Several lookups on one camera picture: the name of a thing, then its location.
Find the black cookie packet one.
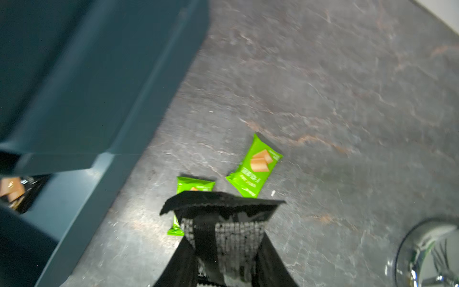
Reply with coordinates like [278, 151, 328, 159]
[160, 191, 284, 287]

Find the green cookie packet one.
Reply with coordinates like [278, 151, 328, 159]
[226, 134, 283, 198]

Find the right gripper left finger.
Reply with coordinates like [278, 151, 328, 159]
[153, 237, 198, 287]

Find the green cookie packet two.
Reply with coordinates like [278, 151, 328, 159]
[167, 177, 216, 236]

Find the black cookie packet two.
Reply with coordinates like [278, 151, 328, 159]
[1, 175, 51, 214]

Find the teal bottom drawer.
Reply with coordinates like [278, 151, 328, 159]
[1, 153, 140, 287]

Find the teal drawer cabinet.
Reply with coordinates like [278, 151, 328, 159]
[1, 1, 210, 177]

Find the chrome glass holder stand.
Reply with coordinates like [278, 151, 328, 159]
[394, 217, 459, 287]

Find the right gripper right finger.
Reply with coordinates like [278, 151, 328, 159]
[253, 233, 298, 287]

